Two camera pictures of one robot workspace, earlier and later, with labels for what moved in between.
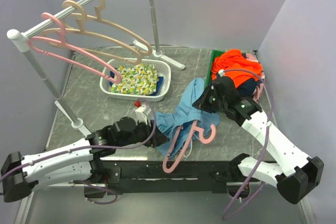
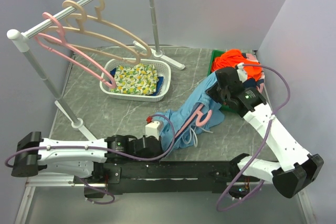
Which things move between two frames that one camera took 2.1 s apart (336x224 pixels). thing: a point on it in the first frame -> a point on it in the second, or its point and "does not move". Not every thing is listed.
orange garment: (234, 59) does not move
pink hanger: (205, 140) -> (199, 113)
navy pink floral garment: (251, 86) does not move
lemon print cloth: (140, 79) does not move
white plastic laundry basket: (165, 71) does not move
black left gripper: (160, 138) -> (157, 154)
